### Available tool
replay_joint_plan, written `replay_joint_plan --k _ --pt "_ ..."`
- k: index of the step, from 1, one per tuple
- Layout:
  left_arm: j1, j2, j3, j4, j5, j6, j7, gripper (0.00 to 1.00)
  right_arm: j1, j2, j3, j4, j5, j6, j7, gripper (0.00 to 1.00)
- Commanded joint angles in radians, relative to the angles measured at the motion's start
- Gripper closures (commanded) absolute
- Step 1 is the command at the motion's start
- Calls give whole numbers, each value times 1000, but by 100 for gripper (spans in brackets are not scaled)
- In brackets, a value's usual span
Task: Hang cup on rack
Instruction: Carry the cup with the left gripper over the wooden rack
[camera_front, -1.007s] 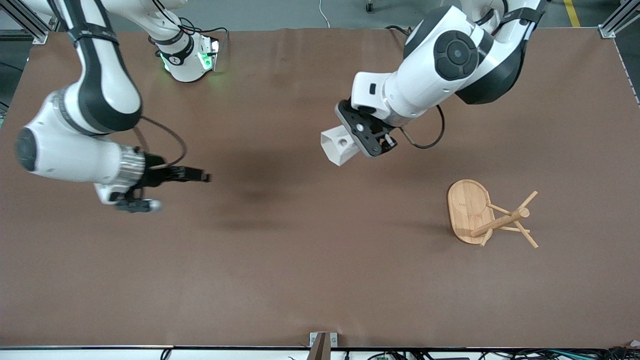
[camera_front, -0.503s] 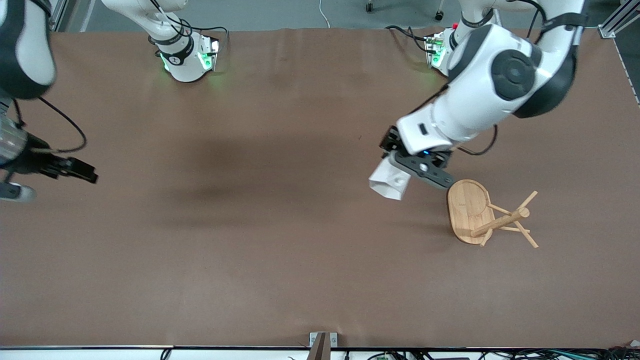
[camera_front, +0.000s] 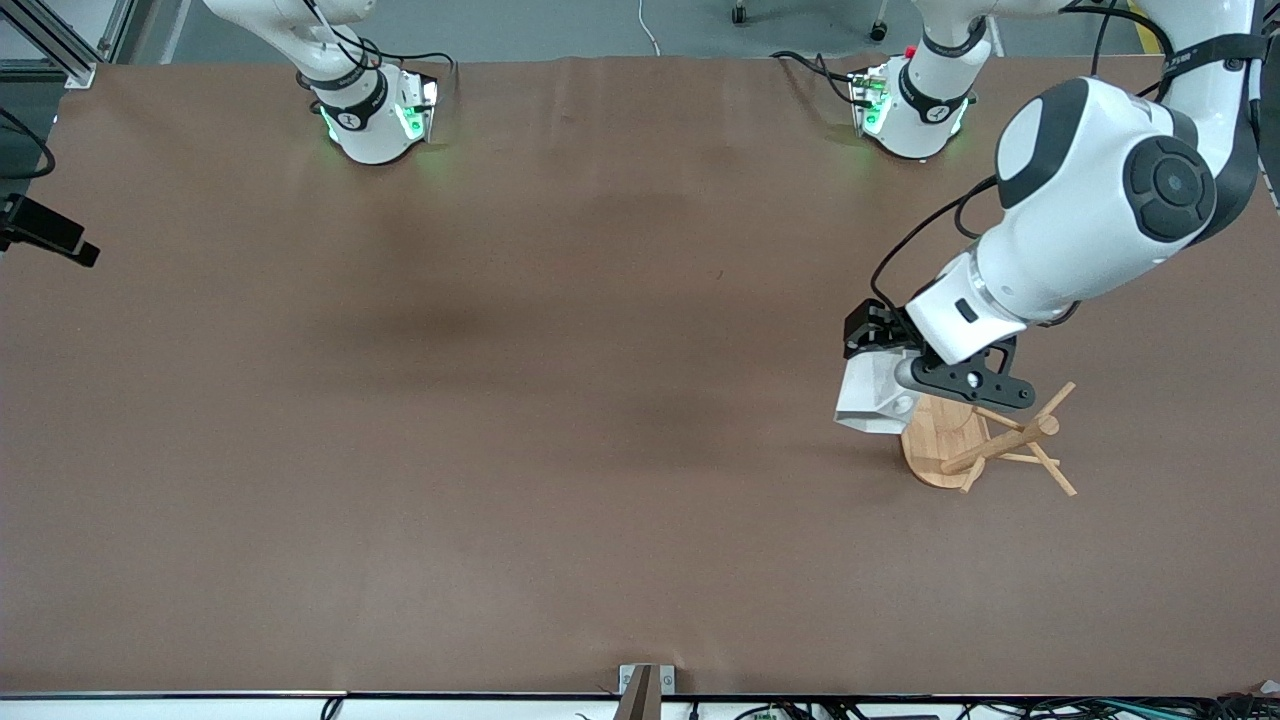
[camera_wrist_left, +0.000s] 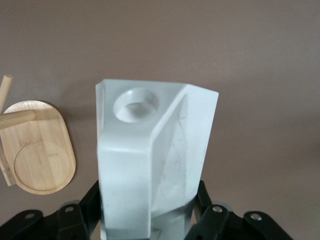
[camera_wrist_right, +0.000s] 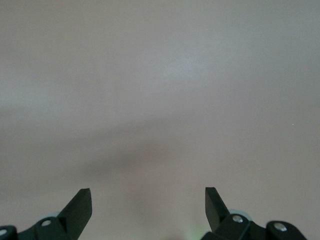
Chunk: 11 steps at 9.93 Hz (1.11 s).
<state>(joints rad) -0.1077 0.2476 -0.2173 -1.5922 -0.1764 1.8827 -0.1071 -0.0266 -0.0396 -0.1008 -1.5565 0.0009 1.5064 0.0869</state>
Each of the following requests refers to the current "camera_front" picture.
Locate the metal table bracket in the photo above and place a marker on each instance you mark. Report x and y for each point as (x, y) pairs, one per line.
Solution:
(645, 685)

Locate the white faceted cup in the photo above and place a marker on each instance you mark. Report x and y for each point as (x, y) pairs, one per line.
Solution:
(870, 400)

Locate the wooden cup rack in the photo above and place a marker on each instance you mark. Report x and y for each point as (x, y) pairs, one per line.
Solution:
(950, 445)

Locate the aluminium frame profile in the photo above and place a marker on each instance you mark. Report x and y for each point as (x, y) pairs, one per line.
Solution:
(60, 55)

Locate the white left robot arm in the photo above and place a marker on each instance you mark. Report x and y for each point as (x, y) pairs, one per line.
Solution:
(1080, 200)

